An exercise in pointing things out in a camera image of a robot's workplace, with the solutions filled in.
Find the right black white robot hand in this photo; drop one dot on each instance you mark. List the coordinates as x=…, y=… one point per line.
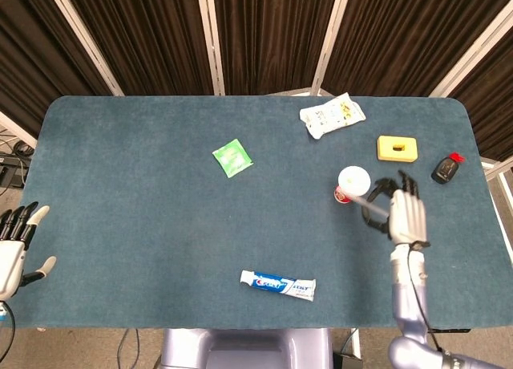
x=409, y=218

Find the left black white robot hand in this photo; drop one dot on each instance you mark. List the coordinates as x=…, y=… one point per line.
x=9, y=262

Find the transparent plastic straw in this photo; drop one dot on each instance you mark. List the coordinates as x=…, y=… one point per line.
x=372, y=208

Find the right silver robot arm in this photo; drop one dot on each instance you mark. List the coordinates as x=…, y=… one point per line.
x=406, y=305

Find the red paper cup white lid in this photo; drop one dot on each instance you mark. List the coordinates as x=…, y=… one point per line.
x=353, y=179

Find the small black bottle red cap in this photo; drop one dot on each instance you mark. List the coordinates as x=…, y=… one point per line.
x=443, y=171

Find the yellow sponge block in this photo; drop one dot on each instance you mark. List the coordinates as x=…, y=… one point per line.
x=386, y=148

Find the black power box on floor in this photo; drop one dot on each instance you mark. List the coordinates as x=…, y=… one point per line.
x=10, y=170

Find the white snack bag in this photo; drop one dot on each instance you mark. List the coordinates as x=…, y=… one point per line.
x=330, y=116

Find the brown pleated curtain panel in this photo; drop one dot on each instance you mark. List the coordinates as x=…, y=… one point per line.
x=140, y=36
x=493, y=104
x=28, y=56
x=401, y=36
x=272, y=36

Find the blue white toothpaste tube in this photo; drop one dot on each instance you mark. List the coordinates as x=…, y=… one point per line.
x=280, y=285

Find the green foil sachet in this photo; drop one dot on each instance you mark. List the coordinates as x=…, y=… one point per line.
x=232, y=158

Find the lilac grey robot torso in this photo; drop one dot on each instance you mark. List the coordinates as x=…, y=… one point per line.
x=240, y=349

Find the white partition frame post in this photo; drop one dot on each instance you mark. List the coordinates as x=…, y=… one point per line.
x=473, y=52
x=211, y=40
x=330, y=36
x=84, y=40

